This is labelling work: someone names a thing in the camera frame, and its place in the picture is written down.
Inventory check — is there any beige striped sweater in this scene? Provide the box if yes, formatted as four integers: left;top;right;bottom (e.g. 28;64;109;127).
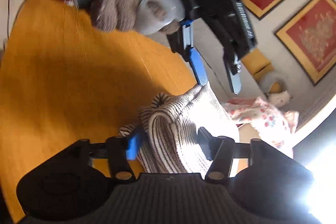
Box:
119;84;240;176

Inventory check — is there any left hand in brown glove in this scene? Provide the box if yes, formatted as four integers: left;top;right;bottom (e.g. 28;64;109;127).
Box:
90;0;185;35

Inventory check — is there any yellow cushion right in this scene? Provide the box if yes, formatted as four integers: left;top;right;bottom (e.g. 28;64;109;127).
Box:
241;49;274;82

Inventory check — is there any grey neck pillow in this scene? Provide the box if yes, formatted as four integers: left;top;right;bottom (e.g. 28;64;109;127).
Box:
259;71;288;93

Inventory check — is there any beige cardboard box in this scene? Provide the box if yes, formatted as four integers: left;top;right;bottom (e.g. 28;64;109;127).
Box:
237;124;262;144

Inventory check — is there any white plush toy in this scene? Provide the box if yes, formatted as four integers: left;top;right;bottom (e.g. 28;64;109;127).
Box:
266;90;293;108

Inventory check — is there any white sofa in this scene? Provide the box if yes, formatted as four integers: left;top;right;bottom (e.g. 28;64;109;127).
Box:
194;19;335;121

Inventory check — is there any floral pink blanket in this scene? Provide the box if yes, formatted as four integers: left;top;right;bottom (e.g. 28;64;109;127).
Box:
222;97;299;157

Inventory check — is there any red framed picture lower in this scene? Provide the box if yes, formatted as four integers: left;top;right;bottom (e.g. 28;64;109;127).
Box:
274;0;335;85

